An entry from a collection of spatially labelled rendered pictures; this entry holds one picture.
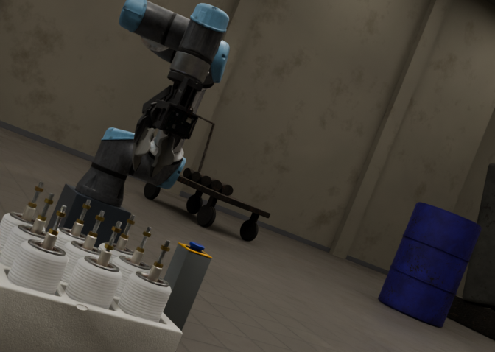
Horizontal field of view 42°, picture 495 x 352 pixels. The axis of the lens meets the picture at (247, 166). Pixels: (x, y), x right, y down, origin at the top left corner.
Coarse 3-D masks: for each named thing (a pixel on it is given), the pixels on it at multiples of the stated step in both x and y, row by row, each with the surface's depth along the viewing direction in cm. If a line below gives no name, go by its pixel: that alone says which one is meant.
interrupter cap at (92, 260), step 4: (88, 256) 133; (92, 256) 134; (88, 260) 129; (92, 260) 132; (96, 260) 133; (92, 264) 128; (96, 264) 128; (108, 264) 134; (112, 264) 135; (104, 268) 128; (108, 268) 130; (112, 268) 131; (116, 268) 133
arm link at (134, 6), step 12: (132, 0) 138; (144, 0) 139; (132, 12) 137; (144, 12) 137; (156, 12) 138; (168, 12) 139; (120, 24) 140; (132, 24) 138; (144, 24) 138; (156, 24) 138; (168, 24) 138; (144, 36) 141; (156, 36) 139; (156, 48) 172; (168, 48) 173; (168, 60) 179
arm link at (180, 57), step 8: (176, 56) 130; (184, 56) 129; (192, 56) 129; (176, 64) 129; (184, 64) 129; (192, 64) 129; (200, 64) 129; (208, 64) 131; (176, 72) 130; (184, 72) 129; (192, 72) 129; (200, 72) 130; (208, 72) 134; (200, 80) 131
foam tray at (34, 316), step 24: (0, 264) 129; (0, 288) 116; (24, 288) 120; (0, 312) 116; (24, 312) 118; (48, 312) 121; (72, 312) 123; (96, 312) 125; (120, 312) 130; (0, 336) 117; (24, 336) 119; (48, 336) 121; (72, 336) 124; (96, 336) 126; (120, 336) 128; (144, 336) 131; (168, 336) 133
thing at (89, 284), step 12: (84, 264) 128; (72, 276) 129; (84, 276) 127; (96, 276) 127; (108, 276) 128; (120, 276) 131; (72, 288) 128; (84, 288) 127; (96, 288) 127; (108, 288) 129; (84, 300) 127; (96, 300) 128; (108, 300) 130
